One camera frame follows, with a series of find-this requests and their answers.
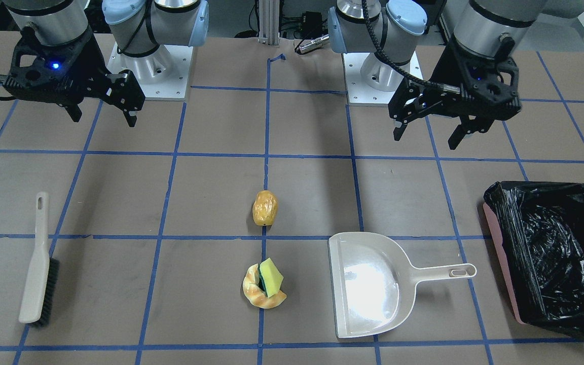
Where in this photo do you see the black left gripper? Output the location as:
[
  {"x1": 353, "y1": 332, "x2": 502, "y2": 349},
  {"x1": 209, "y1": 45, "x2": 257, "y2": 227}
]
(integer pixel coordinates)
[{"x1": 388, "y1": 35, "x2": 522, "y2": 150}]

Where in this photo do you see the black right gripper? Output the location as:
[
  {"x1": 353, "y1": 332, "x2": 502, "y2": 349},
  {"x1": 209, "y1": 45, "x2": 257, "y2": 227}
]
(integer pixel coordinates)
[{"x1": 3, "y1": 26, "x2": 145, "y2": 128}]

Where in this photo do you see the beige plastic dustpan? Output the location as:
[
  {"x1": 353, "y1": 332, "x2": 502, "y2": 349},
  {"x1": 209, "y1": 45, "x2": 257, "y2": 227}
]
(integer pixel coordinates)
[{"x1": 327, "y1": 232, "x2": 477, "y2": 339}]

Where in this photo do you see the beige hand brush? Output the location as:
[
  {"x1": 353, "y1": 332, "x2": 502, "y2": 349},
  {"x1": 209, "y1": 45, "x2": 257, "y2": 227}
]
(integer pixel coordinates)
[{"x1": 18, "y1": 192, "x2": 59, "y2": 327}]

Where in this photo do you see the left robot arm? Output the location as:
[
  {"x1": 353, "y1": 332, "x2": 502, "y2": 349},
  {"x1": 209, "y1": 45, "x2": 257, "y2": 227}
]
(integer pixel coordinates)
[{"x1": 327, "y1": 1, "x2": 545, "y2": 150}]

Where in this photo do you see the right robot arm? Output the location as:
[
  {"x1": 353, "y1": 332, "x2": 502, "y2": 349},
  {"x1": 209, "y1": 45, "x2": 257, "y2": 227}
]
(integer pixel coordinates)
[{"x1": 2, "y1": 1, "x2": 209, "y2": 127}]

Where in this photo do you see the pink bin with black bag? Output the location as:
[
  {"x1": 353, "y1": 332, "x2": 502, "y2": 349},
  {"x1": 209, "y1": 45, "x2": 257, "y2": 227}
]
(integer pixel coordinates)
[{"x1": 483, "y1": 181, "x2": 584, "y2": 341}]

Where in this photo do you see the yellow potato toy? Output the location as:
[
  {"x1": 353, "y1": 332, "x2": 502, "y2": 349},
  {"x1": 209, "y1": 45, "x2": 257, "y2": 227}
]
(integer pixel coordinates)
[{"x1": 252, "y1": 190, "x2": 279, "y2": 227}]

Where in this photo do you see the yellow green sponge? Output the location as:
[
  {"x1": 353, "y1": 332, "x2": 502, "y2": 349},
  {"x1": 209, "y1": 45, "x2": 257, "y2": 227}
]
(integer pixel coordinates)
[{"x1": 258, "y1": 258, "x2": 284, "y2": 298}]

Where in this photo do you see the toy bread croissant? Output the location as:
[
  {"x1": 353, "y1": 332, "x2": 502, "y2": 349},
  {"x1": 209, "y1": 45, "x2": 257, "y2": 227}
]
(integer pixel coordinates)
[{"x1": 242, "y1": 264, "x2": 287, "y2": 309}]

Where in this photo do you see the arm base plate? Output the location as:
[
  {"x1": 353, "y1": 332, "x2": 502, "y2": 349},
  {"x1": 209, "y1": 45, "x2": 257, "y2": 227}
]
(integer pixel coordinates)
[
  {"x1": 342, "y1": 53, "x2": 404, "y2": 107},
  {"x1": 107, "y1": 45, "x2": 196, "y2": 101}
]

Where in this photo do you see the aluminium frame post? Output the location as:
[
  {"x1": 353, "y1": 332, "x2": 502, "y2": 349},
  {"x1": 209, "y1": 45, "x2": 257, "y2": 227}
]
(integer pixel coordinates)
[{"x1": 257, "y1": 0, "x2": 281, "y2": 48}]

